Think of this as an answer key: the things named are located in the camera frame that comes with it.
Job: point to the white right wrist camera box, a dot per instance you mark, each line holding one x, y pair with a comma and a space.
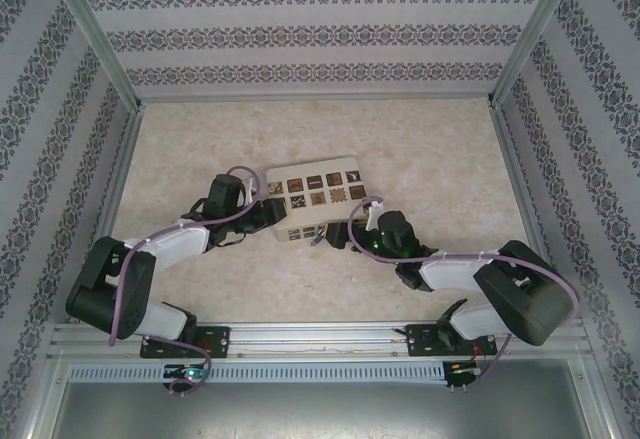
372, 211

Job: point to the aluminium frame post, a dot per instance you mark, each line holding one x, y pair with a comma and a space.
95, 34
537, 34

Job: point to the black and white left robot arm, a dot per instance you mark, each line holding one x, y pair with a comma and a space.
165, 239

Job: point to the white wooden box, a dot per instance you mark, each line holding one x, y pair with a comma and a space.
320, 184

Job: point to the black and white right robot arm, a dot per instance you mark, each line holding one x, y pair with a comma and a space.
450, 271

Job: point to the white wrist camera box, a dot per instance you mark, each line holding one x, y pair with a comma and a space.
372, 211
253, 187

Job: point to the grey sheet metal tray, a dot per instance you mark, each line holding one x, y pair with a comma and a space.
320, 414

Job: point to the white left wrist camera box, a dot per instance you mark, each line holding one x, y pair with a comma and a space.
253, 187

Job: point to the aluminium mounting rail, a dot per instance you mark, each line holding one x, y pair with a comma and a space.
315, 336

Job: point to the small blue padlock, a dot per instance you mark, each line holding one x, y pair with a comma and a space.
313, 242

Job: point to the aluminium table side rail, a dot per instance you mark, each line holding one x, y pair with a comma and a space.
520, 179
112, 194

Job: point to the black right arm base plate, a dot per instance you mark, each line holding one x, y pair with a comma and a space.
420, 341

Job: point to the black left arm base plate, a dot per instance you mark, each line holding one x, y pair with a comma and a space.
215, 341

